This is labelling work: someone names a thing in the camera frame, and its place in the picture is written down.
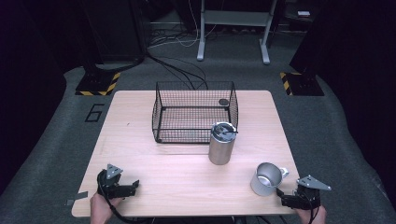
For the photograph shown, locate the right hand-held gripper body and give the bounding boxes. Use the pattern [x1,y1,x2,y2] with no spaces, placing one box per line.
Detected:
[290,175,332,210]

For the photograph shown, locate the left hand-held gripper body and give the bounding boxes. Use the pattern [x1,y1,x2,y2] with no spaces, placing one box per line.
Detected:
[96,163,133,200]

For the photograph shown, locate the steel mug with handle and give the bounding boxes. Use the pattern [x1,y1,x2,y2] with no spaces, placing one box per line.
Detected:
[249,161,290,198]

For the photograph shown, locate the steel tumbler with lid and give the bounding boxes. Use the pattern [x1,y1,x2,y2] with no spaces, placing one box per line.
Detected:
[207,121,239,166]

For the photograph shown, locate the black wire basket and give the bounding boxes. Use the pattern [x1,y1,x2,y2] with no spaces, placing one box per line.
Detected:
[151,80,240,145]

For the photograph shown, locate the person's right hand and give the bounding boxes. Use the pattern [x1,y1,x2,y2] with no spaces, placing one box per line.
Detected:
[294,204,328,224]

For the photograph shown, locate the person's left hand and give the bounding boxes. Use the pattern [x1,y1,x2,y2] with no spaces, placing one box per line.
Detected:
[90,191,123,224]

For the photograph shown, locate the grey tape strip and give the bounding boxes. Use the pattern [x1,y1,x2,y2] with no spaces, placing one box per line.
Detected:
[64,190,90,207]

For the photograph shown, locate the black stand with striped base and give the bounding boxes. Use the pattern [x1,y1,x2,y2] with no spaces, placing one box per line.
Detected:
[278,0,325,97]
[75,0,121,97]

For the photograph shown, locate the black cabinet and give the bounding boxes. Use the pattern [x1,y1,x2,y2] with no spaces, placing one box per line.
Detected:
[82,0,148,64]

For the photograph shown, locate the right hand-held gripper cable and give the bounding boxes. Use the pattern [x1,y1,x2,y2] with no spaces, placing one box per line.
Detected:
[303,189,321,224]

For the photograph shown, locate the hand-held gripper cable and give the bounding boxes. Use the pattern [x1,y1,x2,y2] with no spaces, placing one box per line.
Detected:
[96,170,153,224]
[303,189,321,224]

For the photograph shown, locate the left hand-held gripper cable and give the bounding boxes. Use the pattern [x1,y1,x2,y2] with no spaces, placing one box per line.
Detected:
[96,170,153,224]

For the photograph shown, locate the black floor cables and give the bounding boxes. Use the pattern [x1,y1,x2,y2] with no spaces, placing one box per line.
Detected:
[145,50,210,91]

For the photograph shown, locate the white floor cable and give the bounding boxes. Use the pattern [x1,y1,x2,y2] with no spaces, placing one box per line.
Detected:
[148,0,219,49]

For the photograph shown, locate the white metal desk frame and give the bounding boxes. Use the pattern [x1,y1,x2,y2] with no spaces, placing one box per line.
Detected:
[196,0,278,65]

